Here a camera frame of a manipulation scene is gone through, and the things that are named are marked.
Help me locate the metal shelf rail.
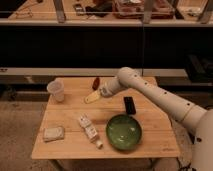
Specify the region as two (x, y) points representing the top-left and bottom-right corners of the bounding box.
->
(0, 19), (213, 28)

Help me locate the black remote control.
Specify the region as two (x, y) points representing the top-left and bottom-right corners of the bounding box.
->
(124, 97), (136, 115)

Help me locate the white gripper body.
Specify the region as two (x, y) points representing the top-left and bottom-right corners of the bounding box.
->
(99, 78), (124, 98)

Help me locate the grey sponge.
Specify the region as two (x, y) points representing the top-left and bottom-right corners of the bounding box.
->
(43, 126), (64, 142)

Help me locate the red tray on shelf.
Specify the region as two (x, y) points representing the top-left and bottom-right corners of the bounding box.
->
(112, 0), (175, 19)

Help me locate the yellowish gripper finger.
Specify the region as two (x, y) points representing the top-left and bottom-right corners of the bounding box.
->
(84, 90), (101, 104)

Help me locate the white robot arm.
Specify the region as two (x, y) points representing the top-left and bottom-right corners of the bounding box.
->
(85, 67), (213, 171)

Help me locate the red brown small bottle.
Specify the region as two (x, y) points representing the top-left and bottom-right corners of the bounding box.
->
(92, 77), (100, 91)

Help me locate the wooden table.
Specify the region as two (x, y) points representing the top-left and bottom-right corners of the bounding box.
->
(31, 77), (180, 161)

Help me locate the green ceramic bowl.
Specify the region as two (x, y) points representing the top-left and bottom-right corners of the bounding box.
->
(106, 114), (142, 151)

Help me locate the white labelled bottle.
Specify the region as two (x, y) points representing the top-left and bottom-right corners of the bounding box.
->
(78, 115), (103, 149)

